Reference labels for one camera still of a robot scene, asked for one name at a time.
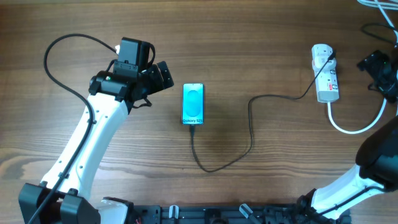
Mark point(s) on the white charger adapter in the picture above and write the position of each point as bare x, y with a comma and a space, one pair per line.
323, 62

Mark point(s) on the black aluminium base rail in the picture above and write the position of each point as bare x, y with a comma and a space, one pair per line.
243, 214

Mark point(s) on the white power strip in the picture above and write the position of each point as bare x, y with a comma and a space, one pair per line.
326, 82

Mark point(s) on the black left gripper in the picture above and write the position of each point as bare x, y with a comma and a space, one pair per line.
156, 83

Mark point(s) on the blue Samsung Galaxy phone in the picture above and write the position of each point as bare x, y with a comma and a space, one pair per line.
193, 103

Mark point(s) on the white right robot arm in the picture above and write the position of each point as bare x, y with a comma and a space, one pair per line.
375, 169

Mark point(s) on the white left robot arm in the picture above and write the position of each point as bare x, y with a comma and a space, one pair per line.
63, 194

